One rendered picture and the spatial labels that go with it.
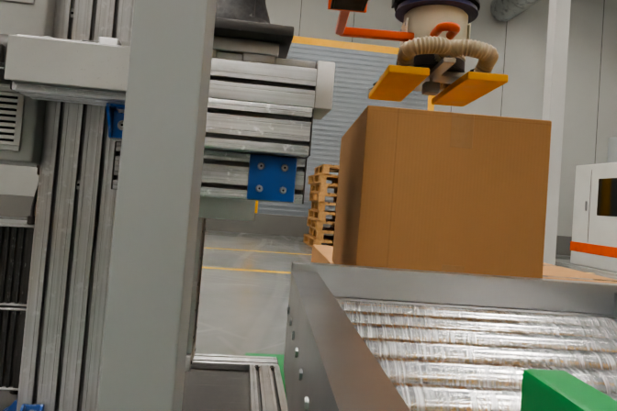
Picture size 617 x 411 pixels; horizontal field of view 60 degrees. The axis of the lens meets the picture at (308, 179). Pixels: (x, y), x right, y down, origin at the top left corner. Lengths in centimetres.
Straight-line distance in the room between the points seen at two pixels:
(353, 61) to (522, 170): 1001
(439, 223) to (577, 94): 1198
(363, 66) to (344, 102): 83
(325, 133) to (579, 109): 561
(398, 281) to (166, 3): 75
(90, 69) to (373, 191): 60
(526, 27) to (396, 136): 1171
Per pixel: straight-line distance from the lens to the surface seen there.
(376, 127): 115
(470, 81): 138
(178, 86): 46
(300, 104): 100
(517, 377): 72
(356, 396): 41
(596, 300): 124
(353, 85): 1107
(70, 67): 92
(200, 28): 47
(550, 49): 490
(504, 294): 115
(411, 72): 132
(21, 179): 1152
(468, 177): 119
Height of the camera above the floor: 73
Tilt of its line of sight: 2 degrees up
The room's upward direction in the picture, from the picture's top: 4 degrees clockwise
